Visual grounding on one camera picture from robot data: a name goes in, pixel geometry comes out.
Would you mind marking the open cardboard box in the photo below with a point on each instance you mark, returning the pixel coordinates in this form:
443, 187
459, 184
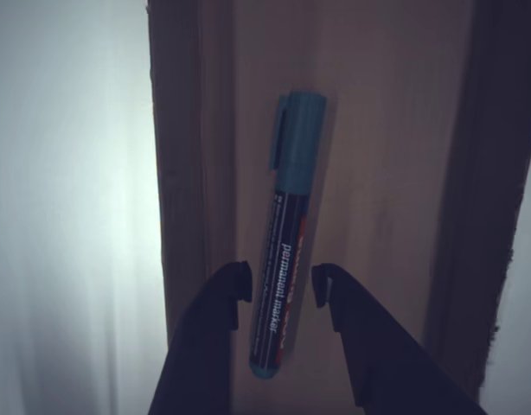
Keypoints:
378, 173

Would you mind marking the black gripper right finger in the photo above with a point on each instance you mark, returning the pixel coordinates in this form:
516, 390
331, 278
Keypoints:
378, 354

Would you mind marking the green permanent marker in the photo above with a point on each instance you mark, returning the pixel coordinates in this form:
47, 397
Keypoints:
287, 216

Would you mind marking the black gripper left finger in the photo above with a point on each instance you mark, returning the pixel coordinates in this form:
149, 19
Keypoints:
200, 346

